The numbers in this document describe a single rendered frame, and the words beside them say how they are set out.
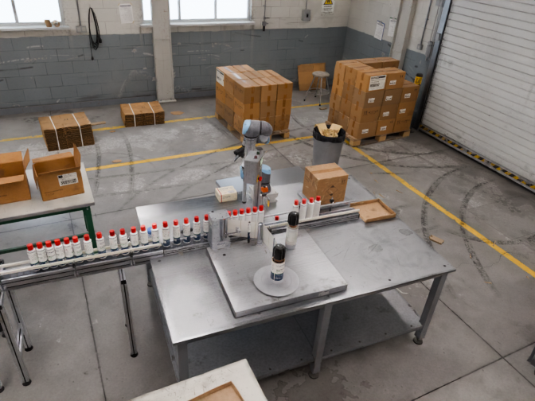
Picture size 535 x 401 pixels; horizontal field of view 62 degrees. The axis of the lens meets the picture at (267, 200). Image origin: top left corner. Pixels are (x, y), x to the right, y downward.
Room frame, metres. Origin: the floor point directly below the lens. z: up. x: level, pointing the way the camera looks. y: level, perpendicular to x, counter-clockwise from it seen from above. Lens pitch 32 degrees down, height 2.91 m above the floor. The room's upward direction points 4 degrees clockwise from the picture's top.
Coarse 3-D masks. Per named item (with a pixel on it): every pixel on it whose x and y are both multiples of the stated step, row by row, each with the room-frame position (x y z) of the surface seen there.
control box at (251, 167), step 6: (252, 156) 2.88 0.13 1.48; (258, 156) 2.88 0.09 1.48; (246, 162) 2.81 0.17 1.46; (252, 162) 2.80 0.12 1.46; (258, 162) 2.81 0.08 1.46; (246, 168) 2.81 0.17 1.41; (252, 168) 2.80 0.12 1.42; (258, 168) 2.82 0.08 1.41; (246, 174) 2.81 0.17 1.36; (252, 174) 2.80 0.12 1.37; (258, 174) 2.83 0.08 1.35; (246, 180) 2.81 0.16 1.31; (252, 180) 2.80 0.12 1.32; (258, 180) 2.84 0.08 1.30
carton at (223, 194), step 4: (220, 188) 3.35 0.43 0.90; (224, 188) 3.36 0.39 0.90; (228, 188) 3.36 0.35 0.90; (232, 188) 3.37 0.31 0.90; (216, 192) 3.32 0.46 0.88; (220, 192) 3.28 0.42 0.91; (224, 192) 3.29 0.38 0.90; (228, 192) 3.29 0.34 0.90; (232, 192) 3.30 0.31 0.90; (236, 192) 3.30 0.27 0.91; (216, 196) 3.32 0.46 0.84; (220, 196) 3.23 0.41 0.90; (224, 196) 3.25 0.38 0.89; (228, 196) 3.27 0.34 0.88; (232, 196) 3.28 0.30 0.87; (236, 196) 3.30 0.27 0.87; (220, 200) 3.23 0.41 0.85; (224, 200) 3.25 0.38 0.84; (228, 200) 3.27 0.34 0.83
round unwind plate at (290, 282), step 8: (256, 272) 2.29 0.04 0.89; (264, 272) 2.30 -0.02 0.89; (288, 272) 2.31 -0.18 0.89; (256, 280) 2.21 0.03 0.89; (264, 280) 2.22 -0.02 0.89; (288, 280) 2.23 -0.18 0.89; (296, 280) 2.24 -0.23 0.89; (264, 288) 2.14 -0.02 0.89; (272, 288) 2.15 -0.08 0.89; (280, 288) 2.15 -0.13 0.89; (288, 288) 2.16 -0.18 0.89; (296, 288) 2.16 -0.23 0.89
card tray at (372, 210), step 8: (368, 200) 3.39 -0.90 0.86; (376, 200) 3.42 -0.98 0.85; (360, 208) 3.29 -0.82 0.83; (368, 208) 3.30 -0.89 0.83; (376, 208) 3.31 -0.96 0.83; (384, 208) 3.32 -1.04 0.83; (360, 216) 3.16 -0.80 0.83; (368, 216) 3.17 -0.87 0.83; (376, 216) 3.18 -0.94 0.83; (384, 216) 3.15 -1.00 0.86; (392, 216) 3.19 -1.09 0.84
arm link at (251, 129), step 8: (248, 120) 3.32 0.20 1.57; (256, 120) 3.34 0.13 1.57; (248, 128) 3.27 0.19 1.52; (256, 128) 3.27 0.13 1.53; (248, 136) 3.27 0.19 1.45; (256, 136) 3.30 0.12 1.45; (248, 144) 3.29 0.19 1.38; (248, 152) 3.29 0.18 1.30; (240, 168) 3.31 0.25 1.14; (240, 176) 3.28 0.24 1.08
